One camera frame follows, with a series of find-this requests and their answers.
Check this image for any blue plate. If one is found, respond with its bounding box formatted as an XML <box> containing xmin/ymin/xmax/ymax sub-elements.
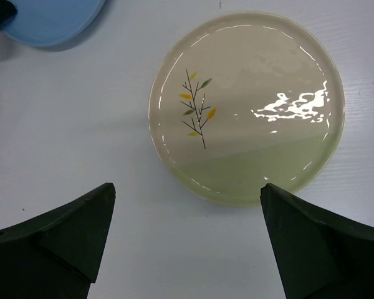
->
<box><xmin>0</xmin><ymin>0</ymin><xmax>105</xmax><ymax>47</ymax></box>

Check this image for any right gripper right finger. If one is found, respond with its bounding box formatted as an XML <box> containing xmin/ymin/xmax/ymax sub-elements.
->
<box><xmin>260</xmin><ymin>184</ymin><xmax>374</xmax><ymax>298</ymax></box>

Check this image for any beige green leaf plate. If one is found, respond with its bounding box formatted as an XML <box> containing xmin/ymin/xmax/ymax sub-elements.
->
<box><xmin>148</xmin><ymin>12</ymin><xmax>345</xmax><ymax>206</ymax></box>

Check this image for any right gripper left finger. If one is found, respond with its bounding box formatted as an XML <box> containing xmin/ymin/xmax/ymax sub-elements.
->
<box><xmin>0</xmin><ymin>183</ymin><xmax>115</xmax><ymax>298</ymax></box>

